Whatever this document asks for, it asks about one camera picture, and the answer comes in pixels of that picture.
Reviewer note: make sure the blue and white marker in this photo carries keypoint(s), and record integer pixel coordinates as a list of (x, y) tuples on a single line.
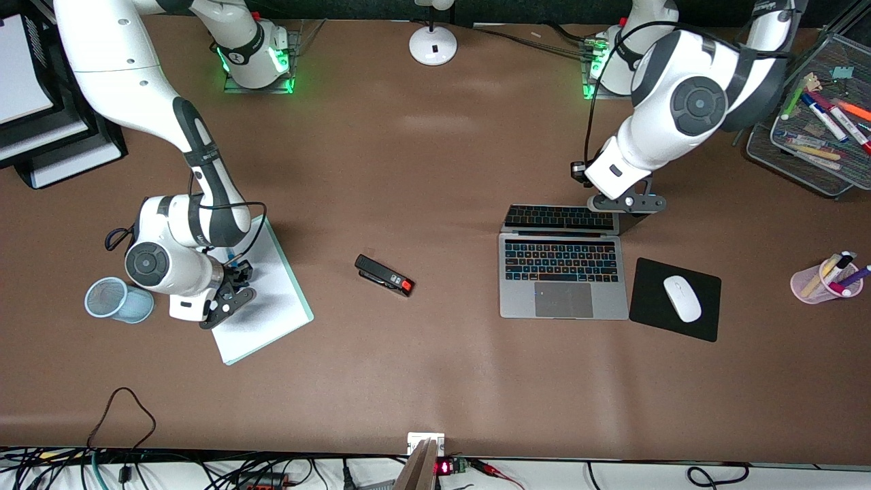
[(827, 121)]

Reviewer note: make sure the pink marker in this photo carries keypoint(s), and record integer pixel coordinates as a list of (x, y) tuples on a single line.
[(844, 291)]

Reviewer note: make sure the black stapler with red end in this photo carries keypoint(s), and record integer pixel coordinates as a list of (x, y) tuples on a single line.
[(381, 273)]

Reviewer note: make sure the white computer mouse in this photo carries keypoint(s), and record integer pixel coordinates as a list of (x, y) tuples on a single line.
[(682, 299)]

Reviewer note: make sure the black stacked paper tray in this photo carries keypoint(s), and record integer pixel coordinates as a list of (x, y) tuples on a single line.
[(102, 136)]

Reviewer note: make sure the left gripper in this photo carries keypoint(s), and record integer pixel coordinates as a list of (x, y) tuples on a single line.
[(578, 175)]

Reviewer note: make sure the circuit board with red display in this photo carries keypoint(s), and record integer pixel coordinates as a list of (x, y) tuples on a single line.
[(444, 467)]

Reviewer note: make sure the small white box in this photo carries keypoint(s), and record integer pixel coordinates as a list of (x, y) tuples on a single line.
[(415, 439)]

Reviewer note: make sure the orange marker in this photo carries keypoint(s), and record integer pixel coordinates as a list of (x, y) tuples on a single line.
[(856, 110)]

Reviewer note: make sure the black mouse pad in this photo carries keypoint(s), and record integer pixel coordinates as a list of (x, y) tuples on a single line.
[(653, 306)]

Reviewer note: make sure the mint clipboard with white paper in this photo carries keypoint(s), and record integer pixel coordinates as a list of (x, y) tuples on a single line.
[(272, 306)]

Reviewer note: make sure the pink mesh pen cup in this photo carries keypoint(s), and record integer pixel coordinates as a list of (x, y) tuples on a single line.
[(799, 286)]

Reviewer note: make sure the light blue mesh cup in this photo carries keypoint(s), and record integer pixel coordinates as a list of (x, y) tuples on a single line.
[(109, 299)]

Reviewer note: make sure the silver laptop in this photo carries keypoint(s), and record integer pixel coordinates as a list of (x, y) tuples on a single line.
[(565, 299)]

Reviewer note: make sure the red and white marker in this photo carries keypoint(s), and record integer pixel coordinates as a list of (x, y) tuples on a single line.
[(847, 126)]

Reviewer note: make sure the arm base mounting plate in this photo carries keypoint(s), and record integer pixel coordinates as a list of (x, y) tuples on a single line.
[(294, 47), (586, 88)]

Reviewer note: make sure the white paper sheet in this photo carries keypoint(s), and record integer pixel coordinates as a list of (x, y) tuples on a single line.
[(75, 170), (20, 68)]

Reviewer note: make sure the purple marker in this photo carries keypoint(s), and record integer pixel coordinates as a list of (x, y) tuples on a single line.
[(859, 274)]

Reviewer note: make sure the black scissors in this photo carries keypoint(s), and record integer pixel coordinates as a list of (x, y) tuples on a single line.
[(107, 240)]

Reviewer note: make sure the yellow ruler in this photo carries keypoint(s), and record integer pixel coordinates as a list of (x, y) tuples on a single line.
[(820, 279)]

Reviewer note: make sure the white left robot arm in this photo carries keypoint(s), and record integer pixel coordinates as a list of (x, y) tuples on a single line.
[(701, 102)]

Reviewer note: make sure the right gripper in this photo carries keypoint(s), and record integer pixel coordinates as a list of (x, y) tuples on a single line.
[(236, 273)]

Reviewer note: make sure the white lamp base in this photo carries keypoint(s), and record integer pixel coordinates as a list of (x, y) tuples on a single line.
[(433, 47)]

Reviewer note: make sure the black and white marker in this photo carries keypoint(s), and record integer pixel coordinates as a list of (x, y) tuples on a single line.
[(840, 262)]

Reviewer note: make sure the grey camera stand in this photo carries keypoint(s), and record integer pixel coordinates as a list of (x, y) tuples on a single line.
[(418, 469)]

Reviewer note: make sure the teal sticky note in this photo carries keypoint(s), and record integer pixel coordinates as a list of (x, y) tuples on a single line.
[(844, 72)]

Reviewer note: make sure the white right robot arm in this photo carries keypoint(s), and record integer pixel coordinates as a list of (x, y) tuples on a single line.
[(116, 68)]

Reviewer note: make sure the green marker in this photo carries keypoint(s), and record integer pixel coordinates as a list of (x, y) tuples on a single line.
[(795, 101)]

